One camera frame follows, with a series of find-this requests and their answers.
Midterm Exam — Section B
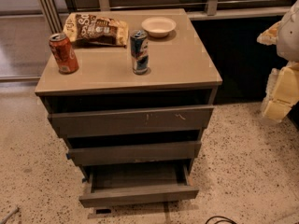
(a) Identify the grey bottom drawer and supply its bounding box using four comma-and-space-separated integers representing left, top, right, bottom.
79, 161, 199, 208

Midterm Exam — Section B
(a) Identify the grey drawer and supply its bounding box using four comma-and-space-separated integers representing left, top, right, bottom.
79, 161, 199, 208
49, 105, 213, 138
68, 141, 201, 166

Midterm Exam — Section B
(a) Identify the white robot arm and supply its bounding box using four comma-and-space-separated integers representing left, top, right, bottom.
257, 0, 299, 123

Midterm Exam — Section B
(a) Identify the grey top drawer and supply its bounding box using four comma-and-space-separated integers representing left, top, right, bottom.
49, 105, 213, 138

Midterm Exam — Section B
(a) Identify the grey drawer cabinet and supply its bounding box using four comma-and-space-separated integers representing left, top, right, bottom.
34, 8, 223, 179

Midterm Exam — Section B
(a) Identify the grey middle drawer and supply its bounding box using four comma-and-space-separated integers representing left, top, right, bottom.
68, 141, 201, 166

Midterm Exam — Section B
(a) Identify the white bowl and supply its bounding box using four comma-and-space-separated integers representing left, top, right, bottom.
141, 17, 177, 38

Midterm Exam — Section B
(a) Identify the blue energy drink can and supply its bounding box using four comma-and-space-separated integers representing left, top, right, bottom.
130, 30, 149, 75

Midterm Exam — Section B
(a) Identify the yellow brown chip bag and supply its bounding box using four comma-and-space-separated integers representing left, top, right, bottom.
64, 13, 129, 47

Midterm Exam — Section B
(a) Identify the small black floor marker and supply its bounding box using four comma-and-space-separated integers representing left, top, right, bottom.
95, 208, 111, 215

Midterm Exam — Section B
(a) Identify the orange soda can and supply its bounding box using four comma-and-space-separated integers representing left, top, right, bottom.
49, 33, 79, 74

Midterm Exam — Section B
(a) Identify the grey rod on floor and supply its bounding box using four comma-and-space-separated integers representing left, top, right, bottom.
0, 207, 20, 224

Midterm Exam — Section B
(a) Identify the black cable on floor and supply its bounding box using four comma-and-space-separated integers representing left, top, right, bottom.
204, 215, 238, 224

